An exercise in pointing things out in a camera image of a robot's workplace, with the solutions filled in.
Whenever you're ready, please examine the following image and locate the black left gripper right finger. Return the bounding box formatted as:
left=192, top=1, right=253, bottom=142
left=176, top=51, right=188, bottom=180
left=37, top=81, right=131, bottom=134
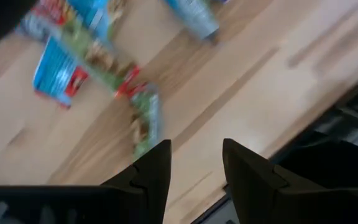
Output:
left=222, top=138, right=354, bottom=224

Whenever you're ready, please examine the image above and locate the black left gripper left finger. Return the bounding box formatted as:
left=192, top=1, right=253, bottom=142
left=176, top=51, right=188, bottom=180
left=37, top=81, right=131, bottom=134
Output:
left=100, top=139, right=172, bottom=224

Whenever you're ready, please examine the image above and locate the green red granola bar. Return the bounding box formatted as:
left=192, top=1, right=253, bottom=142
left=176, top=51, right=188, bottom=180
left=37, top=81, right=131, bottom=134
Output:
left=127, top=82, right=163, bottom=161
left=60, top=21, right=142, bottom=100
left=16, top=0, right=74, bottom=42

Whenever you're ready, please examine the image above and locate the light blue granola bar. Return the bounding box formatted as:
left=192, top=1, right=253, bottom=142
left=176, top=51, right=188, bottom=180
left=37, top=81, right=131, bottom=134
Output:
left=163, top=0, right=220, bottom=40
left=68, top=0, right=118, bottom=44
left=32, top=35, right=90, bottom=109

